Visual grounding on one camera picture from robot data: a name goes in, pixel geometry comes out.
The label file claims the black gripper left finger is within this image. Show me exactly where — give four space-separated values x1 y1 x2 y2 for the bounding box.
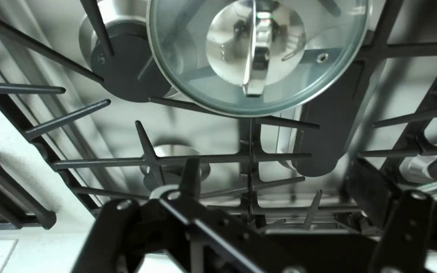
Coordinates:
72 158 216 273

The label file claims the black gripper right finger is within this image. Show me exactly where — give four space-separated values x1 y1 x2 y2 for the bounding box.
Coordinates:
347 158 437 273

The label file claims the round glass pot lid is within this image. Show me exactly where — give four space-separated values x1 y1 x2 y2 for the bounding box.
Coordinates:
146 0 372 118

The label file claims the stainless steel gas range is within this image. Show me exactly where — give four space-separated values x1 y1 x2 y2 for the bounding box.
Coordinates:
0 0 437 240

